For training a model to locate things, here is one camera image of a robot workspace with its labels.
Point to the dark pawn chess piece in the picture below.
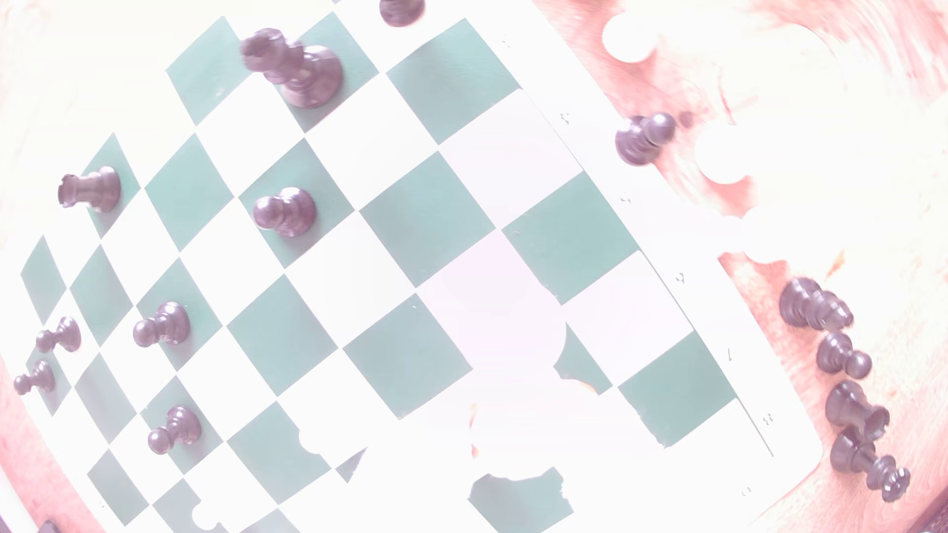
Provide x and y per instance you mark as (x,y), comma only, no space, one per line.
(61,337)
(843,357)
(176,429)
(35,379)
(287,212)
(641,140)
(164,326)

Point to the dark knight chess piece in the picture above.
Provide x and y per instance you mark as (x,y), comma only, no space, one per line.
(813,306)

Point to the white pawn chess piece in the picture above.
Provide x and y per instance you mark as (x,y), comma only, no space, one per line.
(207,517)
(322,444)

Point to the dark queen chess piece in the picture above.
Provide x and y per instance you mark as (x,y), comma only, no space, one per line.
(866,463)

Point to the large dark rook chess piece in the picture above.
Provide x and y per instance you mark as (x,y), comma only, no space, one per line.
(300,70)

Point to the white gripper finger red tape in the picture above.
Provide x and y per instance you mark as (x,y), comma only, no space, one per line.
(629,444)
(422,488)

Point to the green and white chessboard mat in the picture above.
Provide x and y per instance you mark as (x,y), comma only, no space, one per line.
(415,222)

